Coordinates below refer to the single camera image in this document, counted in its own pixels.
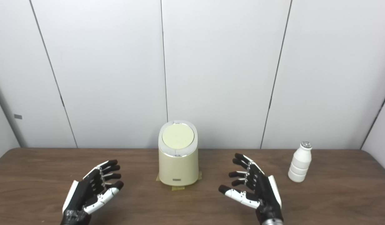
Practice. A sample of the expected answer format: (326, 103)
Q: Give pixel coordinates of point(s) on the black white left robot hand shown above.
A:
(83, 193)

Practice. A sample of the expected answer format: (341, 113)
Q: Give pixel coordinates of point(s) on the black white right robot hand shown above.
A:
(266, 193)

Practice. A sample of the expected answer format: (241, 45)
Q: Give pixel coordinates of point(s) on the small white plastic bottle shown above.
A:
(300, 165)

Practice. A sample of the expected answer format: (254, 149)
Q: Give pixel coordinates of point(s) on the round cream bin lid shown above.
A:
(178, 136)

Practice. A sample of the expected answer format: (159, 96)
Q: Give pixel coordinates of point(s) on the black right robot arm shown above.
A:
(272, 223)

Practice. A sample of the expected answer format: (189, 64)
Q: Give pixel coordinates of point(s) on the cream-colored bin body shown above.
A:
(178, 168)

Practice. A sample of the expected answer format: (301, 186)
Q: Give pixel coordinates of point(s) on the small grey wall tag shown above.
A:
(17, 116)

